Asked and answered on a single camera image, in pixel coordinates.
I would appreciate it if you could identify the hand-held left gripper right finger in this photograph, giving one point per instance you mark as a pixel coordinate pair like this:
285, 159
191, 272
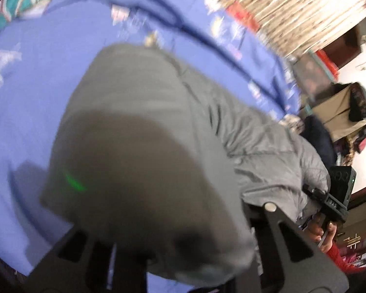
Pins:
280, 235

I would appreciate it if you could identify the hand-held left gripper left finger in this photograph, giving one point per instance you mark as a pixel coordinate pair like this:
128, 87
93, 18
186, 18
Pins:
88, 250

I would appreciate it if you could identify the grey padded jacket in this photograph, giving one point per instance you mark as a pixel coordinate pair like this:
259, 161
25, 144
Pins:
158, 146

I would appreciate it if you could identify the person's right forearm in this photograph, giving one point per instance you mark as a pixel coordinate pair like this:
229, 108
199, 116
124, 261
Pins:
341, 258

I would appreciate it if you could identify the person's right hand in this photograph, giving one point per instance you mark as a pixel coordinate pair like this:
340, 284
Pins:
318, 233

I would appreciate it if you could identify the dark navy cloth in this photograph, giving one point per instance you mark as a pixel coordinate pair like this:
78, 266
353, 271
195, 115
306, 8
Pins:
320, 140

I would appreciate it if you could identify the clear plastic storage container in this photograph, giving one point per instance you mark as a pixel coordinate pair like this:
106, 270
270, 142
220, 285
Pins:
311, 76

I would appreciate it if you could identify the red folded cloth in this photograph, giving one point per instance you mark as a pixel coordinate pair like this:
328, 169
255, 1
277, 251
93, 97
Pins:
328, 62

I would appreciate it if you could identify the blue printed bedsheet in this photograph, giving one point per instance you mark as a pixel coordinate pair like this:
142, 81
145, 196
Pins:
27, 103

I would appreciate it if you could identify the beige patterned curtain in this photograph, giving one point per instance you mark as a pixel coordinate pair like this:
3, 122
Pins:
292, 9

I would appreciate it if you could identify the patchwork quilt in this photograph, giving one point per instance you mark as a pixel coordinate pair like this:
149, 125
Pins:
21, 0

